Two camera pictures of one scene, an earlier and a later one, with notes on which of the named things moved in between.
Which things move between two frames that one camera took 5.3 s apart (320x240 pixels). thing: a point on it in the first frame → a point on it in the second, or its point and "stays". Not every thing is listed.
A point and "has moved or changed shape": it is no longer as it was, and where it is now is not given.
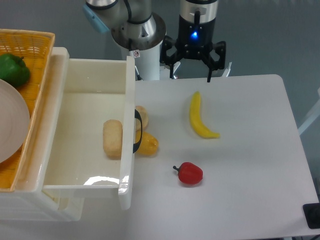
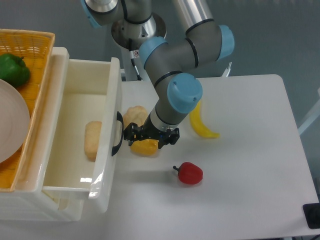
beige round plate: x=15 y=121 stays
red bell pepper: x=189 y=173 stays
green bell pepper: x=14 y=70 stays
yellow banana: x=196 y=120 stays
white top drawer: x=83 y=94 has moved or changed shape
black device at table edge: x=312 y=213 stays
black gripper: x=195 y=41 → x=148 y=130
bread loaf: x=113 y=139 → x=92 y=132
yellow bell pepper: x=149 y=145 stays
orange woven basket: x=35 y=47 stays
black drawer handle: x=137 y=115 → x=119 y=118
